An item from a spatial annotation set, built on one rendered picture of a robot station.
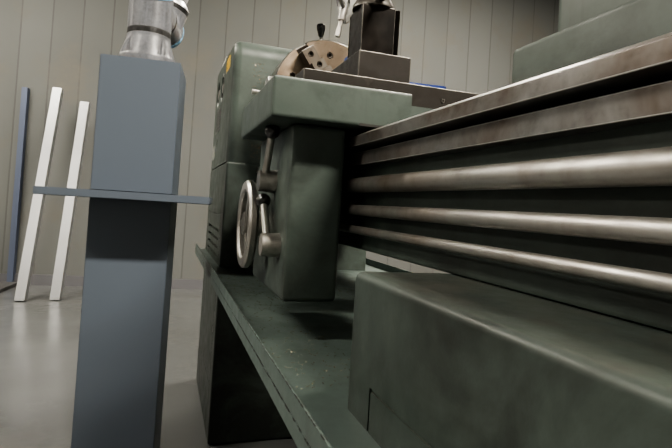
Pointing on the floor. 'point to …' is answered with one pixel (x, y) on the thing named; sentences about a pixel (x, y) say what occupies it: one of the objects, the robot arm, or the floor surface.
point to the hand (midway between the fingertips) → (344, 18)
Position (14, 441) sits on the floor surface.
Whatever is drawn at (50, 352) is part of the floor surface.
